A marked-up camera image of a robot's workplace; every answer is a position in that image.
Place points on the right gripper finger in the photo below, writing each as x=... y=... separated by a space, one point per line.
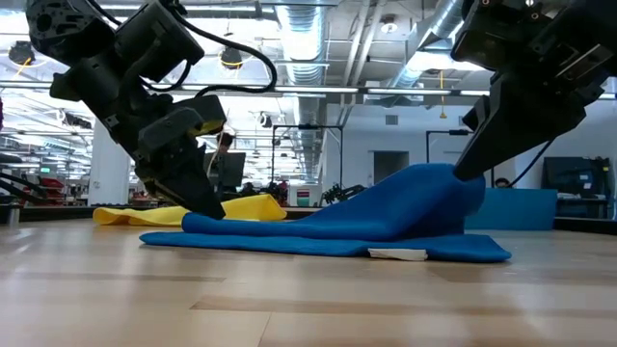
x=478 y=114
x=520 y=130

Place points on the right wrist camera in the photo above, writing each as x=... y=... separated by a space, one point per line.
x=501 y=34

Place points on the yellow microfiber towel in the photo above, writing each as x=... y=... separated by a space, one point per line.
x=250 y=207

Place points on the black ceiling lamp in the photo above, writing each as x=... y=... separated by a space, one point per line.
x=21 y=53
x=231 y=58

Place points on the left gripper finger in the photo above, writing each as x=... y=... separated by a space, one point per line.
x=197 y=188
x=161 y=188

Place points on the silver metal cylinder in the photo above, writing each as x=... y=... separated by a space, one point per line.
x=13 y=216

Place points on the small background robot arm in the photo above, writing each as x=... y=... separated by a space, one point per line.
x=342 y=193

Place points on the red toolbox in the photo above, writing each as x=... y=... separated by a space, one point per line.
x=50 y=189

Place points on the blue microfiber towel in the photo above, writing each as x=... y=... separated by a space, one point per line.
x=385 y=217

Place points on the black metal gantry frame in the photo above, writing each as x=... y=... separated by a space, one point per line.
x=448 y=131

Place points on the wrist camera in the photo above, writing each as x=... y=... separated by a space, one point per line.
x=159 y=38
x=501 y=34

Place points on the black background monitor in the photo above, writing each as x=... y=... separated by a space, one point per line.
x=233 y=168

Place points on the teal plastic basket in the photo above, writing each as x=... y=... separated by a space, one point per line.
x=516 y=209

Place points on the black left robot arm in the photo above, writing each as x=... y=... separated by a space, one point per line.
x=62 y=29

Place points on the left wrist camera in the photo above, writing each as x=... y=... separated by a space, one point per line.
x=159 y=38

